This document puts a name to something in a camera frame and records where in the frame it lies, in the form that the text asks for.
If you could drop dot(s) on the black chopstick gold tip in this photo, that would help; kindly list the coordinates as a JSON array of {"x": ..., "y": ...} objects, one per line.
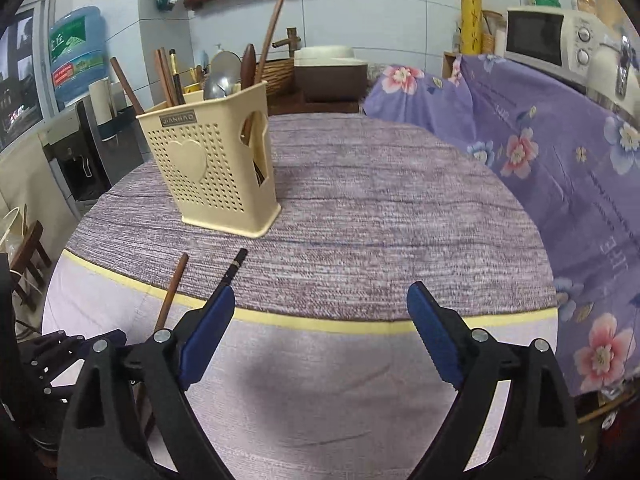
[{"x": 176, "y": 77}]

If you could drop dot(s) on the reddish brown wooden chopstick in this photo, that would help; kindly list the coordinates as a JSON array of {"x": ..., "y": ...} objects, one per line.
[{"x": 251, "y": 71}]

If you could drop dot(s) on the wooden stool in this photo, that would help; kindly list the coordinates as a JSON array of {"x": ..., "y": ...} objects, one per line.
[{"x": 30, "y": 266}]

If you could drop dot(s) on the yellow rolled mat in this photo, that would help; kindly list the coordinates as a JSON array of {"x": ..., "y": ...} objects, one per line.
[{"x": 471, "y": 27}]

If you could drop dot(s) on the brown curved wooden chopstick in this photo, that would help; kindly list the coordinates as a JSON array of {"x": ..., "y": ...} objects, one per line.
[{"x": 147, "y": 418}]

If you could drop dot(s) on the bamboo style faucet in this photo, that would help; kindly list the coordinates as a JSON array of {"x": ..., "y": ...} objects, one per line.
[{"x": 292, "y": 41}]

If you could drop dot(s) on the purple floral cloth cover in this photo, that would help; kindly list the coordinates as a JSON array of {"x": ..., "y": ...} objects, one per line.
[{"x": 574, "y": 168}]

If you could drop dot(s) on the blue water jug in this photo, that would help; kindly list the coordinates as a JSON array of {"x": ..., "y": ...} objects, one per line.
[{"x": 77, "y": 50}]

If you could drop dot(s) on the water dispenser machine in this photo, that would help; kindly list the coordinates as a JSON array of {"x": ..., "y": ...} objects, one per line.
[{"x": 88, "y": 159}]

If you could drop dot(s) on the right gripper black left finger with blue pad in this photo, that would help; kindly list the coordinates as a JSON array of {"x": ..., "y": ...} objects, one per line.
[{"x": 102, "y": 435}]

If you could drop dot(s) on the white brown rice cooker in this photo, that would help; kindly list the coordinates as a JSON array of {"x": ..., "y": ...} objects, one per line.
[{"x": 330, "y": 74}]

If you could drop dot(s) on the white electric kettle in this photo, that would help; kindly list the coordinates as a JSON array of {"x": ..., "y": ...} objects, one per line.
[{"x": 612, "y": 80}]

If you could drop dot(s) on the metal spoon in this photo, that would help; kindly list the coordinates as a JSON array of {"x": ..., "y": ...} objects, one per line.
[{"x": 217, "y": 86}]

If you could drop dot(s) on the cream plastic utensil basket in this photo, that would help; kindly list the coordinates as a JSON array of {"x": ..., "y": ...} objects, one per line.
[{"x": 215, "y": 158}]

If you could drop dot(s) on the woven brown basin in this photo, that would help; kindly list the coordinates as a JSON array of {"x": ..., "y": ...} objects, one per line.
[{"x": 279, "y": 76}]

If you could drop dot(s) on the white microwave oven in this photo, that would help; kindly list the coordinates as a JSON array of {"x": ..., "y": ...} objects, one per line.
[{"x": 560, "y": 43}]

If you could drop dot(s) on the black chopstick silver band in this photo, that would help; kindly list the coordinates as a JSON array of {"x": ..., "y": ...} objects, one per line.
[{"x": 233, "y": 268}]

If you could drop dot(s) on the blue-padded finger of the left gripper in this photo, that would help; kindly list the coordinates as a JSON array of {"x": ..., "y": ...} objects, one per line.
[{"x": 107, "y": 337}]

